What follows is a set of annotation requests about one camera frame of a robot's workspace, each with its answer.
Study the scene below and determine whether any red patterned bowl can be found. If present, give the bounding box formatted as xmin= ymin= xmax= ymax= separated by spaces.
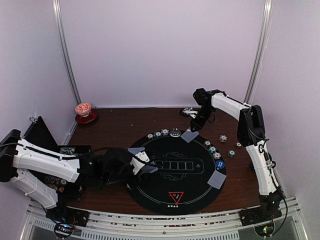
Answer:
xmin=74 ymin=102 xmax=92 ymax=117

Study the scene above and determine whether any blue white chip top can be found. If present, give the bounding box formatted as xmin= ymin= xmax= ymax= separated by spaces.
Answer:
xmin=161 ymin=128 xmax=170 ymax=136

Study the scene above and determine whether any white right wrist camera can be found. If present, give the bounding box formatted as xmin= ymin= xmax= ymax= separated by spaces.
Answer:
xmin=179 ymin=107 xmax=199 ymax=119

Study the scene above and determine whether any single playing card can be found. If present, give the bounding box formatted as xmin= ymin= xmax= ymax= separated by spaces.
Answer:
xmin=207 ymin=170 xmax=227 ymax=190

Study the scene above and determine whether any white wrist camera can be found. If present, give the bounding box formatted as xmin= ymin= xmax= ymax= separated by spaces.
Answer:
xmin=129 ymin=151 xmax=150 ymax=175
xmin=179 ymin=107 xmax=199 ymax=119

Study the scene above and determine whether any blue playing card deck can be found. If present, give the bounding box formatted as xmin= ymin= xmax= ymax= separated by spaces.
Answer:
xmin=140 ymin=165 xmax=158 ymax=175

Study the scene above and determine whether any aluminium frame post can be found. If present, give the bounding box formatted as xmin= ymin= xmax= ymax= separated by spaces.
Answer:
xmin=244 ymin=0 xmax=274 ymax=104
xmin=51 ymin=0 xmax=82 ymax=105

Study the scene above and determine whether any playing card seat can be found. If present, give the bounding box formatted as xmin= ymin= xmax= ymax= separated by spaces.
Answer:
xmin=127 ymin=147 xmax=145 ymax=155
xmin=180 ymin=128 xmax=199 ymax=143

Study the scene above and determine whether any round black poker mat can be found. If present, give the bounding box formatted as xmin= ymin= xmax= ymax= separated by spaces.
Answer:
xmin=127 ymin=135 xmax=227 ymax=216

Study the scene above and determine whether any blue round blind button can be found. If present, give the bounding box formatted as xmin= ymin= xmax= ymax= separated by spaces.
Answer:
xmin=215 ymin=160 xmax=226 ymax=170

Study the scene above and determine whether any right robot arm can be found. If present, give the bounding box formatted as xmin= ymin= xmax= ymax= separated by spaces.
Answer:
xmin=190 ymin=88 xmax=285 ymax=225

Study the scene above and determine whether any blue white chip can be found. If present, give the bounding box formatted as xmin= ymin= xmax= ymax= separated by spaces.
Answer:
xmin=212 ymin=152 xmax=222 ymax=160
xmin=161 ymin=128 xmax=170 ymax=136

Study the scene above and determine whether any playing card top seat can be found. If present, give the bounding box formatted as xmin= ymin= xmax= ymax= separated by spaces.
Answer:
xmin=180 ymin=128 xmax=199 ymax=143

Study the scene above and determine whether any green chip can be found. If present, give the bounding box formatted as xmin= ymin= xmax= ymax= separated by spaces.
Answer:
xmin=153 ymin=131 xmax=162 ymax=138
xmin=208 ymin=145 xmax=217 ymax=154

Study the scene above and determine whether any green chip top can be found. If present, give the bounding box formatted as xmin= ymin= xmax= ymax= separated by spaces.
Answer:
xmin=153 ymin=131 xmax=162 ymax=138

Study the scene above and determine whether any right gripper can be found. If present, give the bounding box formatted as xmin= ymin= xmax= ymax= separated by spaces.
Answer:
xmin=190 ymin=105 xmax=215 ymax=132

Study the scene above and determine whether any right aluminium frame post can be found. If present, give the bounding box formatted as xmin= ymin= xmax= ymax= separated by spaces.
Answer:
xmin=244 ymin=0 xmax=274 ymax=104

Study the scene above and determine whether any clear acrylic dealer button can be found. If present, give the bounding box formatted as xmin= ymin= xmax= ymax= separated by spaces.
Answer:
xmin=169 ymin=128 xmax=181 ymax=138

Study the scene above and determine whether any black white chip stack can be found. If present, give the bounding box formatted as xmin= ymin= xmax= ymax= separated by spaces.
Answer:
xmin=219 ymin=134 xmax=228 ymax=143

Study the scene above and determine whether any red triangle marker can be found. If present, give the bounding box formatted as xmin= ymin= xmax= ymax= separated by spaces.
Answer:
xmin=168 ymin=191 xmax=185 ymax=205

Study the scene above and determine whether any front aluminium rail base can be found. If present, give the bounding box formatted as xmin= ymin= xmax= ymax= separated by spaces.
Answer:
xmin=18 ymin=197 xmax=309 ymax=240

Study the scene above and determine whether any left aluminium frame post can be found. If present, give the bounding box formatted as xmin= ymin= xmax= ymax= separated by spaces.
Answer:
xmin=51 ymin=0 xmax=82 ymax=105

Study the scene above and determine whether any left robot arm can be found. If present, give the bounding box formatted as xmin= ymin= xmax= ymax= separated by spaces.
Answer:
xmin=0 ymin=129 xmax=139 ymax=222

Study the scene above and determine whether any black poker chip case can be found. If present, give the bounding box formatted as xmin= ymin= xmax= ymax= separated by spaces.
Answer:
xmin=23 ymin=116 xmax=92 ymax=200

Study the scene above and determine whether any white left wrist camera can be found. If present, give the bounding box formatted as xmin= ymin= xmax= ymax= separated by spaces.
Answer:
xmin=129 ymin=151 xmax=150 ymax=175

